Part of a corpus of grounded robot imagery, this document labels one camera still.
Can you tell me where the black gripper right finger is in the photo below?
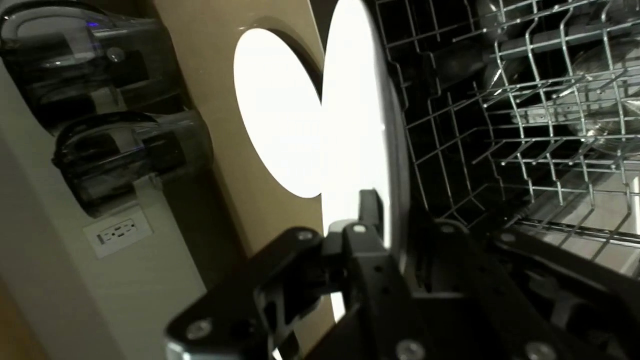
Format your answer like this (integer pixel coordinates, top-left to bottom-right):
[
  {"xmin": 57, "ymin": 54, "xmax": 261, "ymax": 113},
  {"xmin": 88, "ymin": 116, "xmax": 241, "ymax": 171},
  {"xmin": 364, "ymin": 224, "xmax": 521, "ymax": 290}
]
[{"xmin": 405, "ymin": 218, "xmax": 640, "ymax": 360}]

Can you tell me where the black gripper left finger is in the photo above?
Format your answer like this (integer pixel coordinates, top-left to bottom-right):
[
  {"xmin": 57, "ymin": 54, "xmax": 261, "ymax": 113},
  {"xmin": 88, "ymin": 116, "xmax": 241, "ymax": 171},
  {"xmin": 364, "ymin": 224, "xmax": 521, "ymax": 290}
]
[{"xmin": 164, "ymin": 188, "xmax": 430, "ymax": 360}]

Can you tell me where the white round plate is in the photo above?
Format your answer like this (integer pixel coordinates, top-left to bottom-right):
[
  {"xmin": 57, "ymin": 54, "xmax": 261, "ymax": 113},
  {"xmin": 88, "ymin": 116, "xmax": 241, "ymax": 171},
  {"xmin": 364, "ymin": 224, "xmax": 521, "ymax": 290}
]
[
  {"xmin": 232, "ymin": 24, "xmax": 331, "ymax": 202},
  {"xmin": 318, "ymin": 0, "xmax": 413, "ymax": 324}
]

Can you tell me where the clear drinking glass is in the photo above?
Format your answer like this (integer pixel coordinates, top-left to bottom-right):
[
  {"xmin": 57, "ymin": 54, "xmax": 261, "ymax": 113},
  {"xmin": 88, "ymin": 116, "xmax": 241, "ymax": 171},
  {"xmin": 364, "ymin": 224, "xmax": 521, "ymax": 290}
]
[{"xmin": 508, "ymin": 38, "xmax": 640, "ymax": 152}]

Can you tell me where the white wall outlet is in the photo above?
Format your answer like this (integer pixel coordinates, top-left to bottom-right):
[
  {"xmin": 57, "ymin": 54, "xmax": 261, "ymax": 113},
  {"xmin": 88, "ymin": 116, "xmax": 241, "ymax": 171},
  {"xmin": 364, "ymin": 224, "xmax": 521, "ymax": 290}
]
[{"xmin": 82, "ymin": 205, "xmax": 157, "ymax": 263}]

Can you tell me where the white wire dishwasher rack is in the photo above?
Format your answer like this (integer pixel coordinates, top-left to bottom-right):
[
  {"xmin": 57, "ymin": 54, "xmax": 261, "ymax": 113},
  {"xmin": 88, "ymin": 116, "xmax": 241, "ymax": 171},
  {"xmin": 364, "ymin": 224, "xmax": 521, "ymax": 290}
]
[{"xmin": 369, "ymin": 0, "xmax": 640, "ymax": 282}]

